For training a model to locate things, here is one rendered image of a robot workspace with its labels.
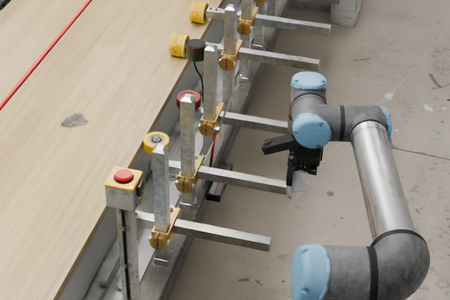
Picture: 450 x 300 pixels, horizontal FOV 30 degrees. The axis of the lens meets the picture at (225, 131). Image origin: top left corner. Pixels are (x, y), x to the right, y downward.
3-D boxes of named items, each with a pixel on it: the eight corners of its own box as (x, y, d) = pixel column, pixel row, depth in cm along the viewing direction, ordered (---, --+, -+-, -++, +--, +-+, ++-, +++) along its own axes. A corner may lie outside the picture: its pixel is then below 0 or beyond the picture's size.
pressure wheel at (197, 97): (203, 118, 285) (203, 90, 278) (196, 132, 278) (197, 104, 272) (181, 114, 286) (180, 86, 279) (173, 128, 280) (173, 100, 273)
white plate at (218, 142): (224, 141, 291) (225, 118, 285) (203, 188, 270) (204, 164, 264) (222, 140, 291) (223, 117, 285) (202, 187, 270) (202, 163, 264)
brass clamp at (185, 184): (205, 169, 265) (205, 156, 262) (193, 195, 255) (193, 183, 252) (186, 165, 267) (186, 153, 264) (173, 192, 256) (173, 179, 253)
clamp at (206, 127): (223, 114, 283) (224, 102, 280) (213, 138, 272) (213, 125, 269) (207, 112, 284) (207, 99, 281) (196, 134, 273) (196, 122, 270)
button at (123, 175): (134, 175, 195) (134, 169, 194) (128, 186, 191) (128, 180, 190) (118, 172, 195) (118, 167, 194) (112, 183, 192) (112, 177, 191)
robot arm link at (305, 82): (292, 87, 208) (290, 65, 216) (288, 128, 216) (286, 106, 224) (329, 88, 208) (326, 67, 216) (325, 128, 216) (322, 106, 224)
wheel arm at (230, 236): (270, 246, 238) (271, 235, 236) (268, 254, 236) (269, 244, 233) (126, 217, 246) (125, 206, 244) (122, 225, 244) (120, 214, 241)
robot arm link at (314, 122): (342, 121, 199) (337, 92, 209) (294, 120, 199) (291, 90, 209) (338, 153, 205) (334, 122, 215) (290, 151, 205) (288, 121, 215)
